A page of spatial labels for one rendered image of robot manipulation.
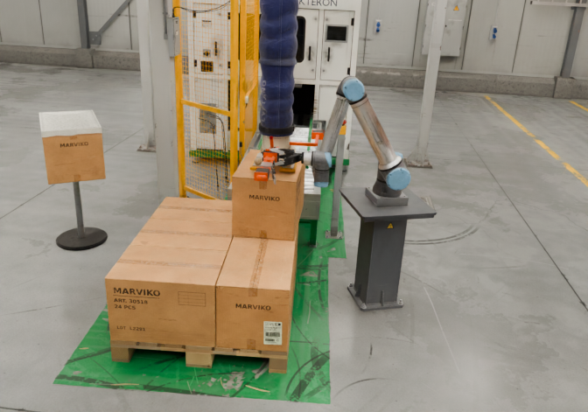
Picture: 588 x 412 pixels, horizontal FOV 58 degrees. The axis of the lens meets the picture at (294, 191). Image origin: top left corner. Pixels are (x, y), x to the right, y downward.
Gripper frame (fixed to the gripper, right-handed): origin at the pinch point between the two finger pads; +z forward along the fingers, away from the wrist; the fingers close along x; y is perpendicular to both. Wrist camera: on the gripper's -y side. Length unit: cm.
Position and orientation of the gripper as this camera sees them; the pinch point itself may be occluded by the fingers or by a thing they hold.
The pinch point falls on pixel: (270, 157)
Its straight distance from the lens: 323.5
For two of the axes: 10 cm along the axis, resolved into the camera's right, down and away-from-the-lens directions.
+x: 0.4, -9.3, -3.6
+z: -10.0, -0.7, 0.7
